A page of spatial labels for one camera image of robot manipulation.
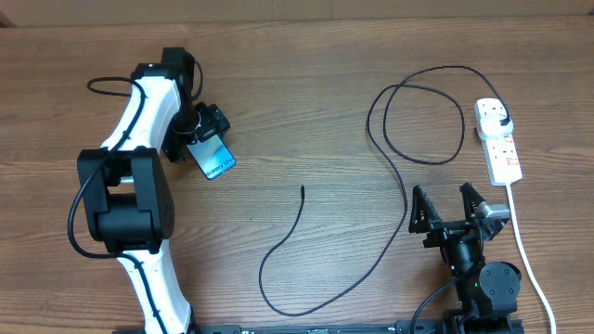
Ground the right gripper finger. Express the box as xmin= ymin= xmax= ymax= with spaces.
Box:
xmin=408 ymin=186 xmax=442 ymax=234
xmin=459 ymin=183 xmax=485 ymax=221

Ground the smartphone with blue screen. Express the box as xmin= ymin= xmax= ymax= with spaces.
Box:
xmin=187 ymin=135 xmax=237 ymax=180

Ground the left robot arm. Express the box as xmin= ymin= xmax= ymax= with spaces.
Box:
xmin=68 ymin=47 xmax=236 ymax=333

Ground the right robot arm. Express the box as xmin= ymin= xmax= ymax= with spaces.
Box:
xmin=396 ymin=183 xmax=523 ymax=334

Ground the white charger plug adapter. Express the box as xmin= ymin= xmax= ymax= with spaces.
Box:
xmin=477 ymin=115 xmax=514 ymax=140

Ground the white power strip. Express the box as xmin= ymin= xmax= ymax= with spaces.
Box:
xmin=474 ymin=98 xmax=523 ymax=186

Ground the black USB charging cable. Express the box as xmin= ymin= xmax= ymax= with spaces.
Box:
xmin=258 ymin=65 xmax=513 ymax=318

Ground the white power strip cord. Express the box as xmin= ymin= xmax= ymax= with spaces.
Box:
xmin=504 ymin=183 xmax=557 ymax=334

